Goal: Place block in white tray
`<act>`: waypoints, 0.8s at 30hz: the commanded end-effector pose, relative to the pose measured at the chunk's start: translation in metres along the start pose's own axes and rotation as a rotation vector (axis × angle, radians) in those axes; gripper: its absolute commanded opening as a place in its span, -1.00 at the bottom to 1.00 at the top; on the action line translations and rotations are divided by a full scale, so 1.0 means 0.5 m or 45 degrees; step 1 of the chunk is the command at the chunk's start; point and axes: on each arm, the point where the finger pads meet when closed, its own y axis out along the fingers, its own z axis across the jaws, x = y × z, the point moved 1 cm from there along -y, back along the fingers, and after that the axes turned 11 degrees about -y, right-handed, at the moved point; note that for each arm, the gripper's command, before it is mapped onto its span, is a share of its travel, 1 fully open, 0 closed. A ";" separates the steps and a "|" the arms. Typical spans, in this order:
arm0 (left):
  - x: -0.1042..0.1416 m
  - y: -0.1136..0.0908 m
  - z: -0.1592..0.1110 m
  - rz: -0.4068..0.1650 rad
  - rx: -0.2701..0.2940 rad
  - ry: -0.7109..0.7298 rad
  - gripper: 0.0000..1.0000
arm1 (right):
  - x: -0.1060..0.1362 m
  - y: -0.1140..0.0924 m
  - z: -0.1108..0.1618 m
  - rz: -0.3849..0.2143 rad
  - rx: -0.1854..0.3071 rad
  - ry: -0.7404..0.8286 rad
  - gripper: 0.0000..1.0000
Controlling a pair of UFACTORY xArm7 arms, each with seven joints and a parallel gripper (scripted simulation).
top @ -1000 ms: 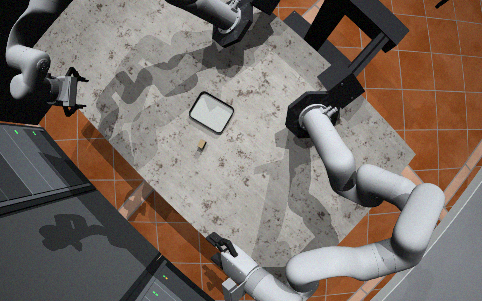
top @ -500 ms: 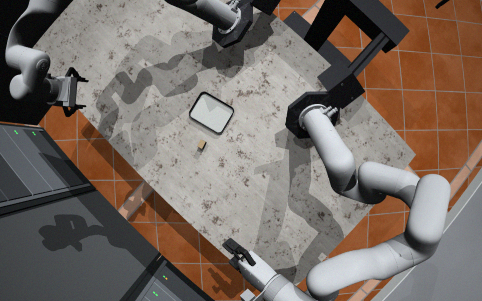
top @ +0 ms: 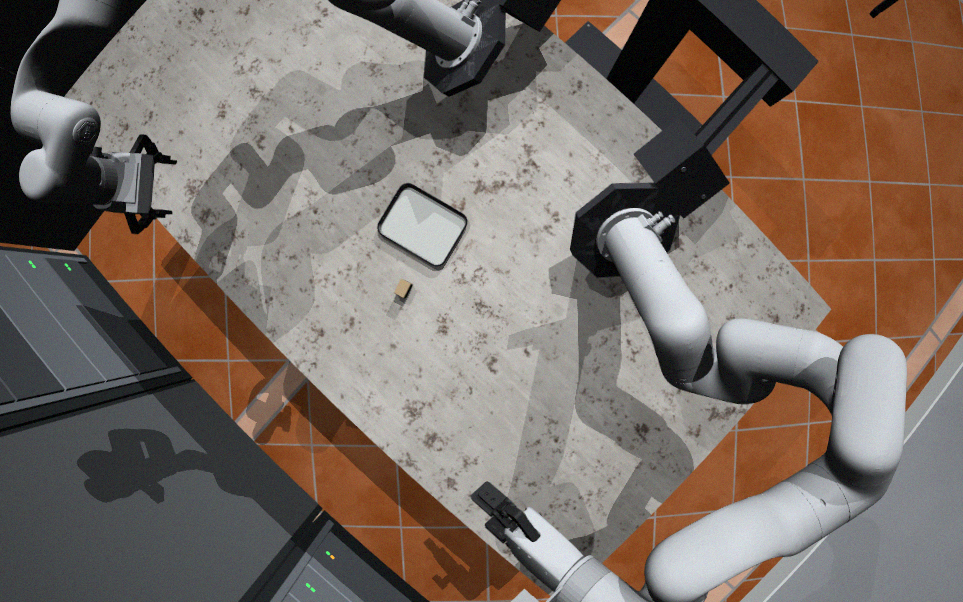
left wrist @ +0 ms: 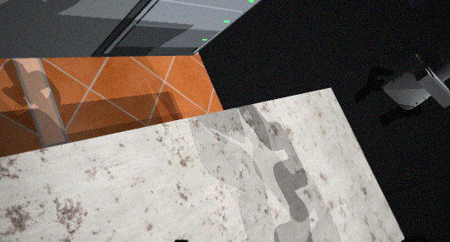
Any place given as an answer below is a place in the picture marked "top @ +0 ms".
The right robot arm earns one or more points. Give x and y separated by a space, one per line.
68 129

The tan block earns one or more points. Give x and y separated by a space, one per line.
403 288

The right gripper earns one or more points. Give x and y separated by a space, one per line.
143 141

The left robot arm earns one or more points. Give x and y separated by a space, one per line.
864 448

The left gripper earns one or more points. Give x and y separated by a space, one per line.
547 554

